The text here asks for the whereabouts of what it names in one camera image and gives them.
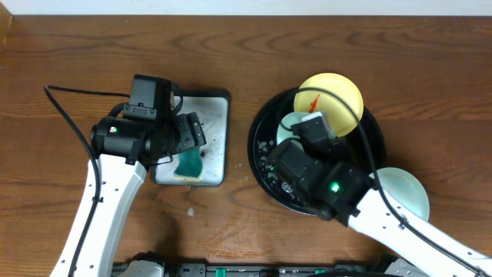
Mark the black rectangular soapy water tray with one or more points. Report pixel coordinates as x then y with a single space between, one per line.
212 108

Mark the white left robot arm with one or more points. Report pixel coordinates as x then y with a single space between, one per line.
110 189

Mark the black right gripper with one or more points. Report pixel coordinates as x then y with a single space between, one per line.
342 150

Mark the mint plate with small stain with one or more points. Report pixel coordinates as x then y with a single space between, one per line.
406 189

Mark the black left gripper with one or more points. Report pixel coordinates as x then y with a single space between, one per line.
193 134

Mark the yellow plate with red stain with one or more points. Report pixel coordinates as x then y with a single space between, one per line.
337 96

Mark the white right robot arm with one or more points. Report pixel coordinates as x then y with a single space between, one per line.
434 252

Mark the mint plate with long stain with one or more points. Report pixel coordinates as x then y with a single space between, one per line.
286 123

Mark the green scrubbing sponge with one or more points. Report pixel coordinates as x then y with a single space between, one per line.
190 165

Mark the round black tray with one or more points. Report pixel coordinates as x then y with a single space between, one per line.
262 140

